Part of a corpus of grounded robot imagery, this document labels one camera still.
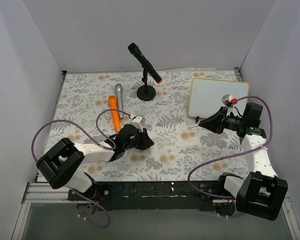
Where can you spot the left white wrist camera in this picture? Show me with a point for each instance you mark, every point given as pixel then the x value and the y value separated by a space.
pixel 138 122

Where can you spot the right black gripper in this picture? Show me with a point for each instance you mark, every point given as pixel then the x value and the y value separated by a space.
pixel 221 123

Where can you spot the black microphone orange tip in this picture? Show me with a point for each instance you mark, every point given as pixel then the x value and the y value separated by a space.
pixel 136 52

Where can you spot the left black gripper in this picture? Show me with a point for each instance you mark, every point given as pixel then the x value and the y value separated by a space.
pixel 140 139

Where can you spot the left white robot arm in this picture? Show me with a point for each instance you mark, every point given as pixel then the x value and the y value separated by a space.
pixel 60 165

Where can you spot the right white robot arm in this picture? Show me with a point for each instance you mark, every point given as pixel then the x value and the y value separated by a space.
pixel 262 192

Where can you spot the floral table mat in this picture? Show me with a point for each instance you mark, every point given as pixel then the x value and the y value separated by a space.
pixel 82 115

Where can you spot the red capped whiteboard marker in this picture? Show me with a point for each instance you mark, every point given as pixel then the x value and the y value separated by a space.
pixel 194 126

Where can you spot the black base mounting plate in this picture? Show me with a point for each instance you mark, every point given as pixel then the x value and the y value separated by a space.
pixel 158 195

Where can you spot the yellow framed whiteboard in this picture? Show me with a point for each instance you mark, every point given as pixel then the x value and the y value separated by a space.
pixel 206 95

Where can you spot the black microphone stand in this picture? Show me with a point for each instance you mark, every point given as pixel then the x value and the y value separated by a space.
pixel 145 92

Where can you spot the aluminium frame rail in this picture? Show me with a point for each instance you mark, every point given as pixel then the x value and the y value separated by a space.
pixel 43 193

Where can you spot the silver microphone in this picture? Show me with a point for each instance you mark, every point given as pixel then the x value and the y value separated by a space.
pixel 119 96

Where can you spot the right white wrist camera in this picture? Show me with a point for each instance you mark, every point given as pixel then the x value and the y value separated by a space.
pixel 229 101

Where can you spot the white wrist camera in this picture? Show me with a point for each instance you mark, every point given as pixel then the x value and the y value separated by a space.
pixel 138 122
pixel 229 101

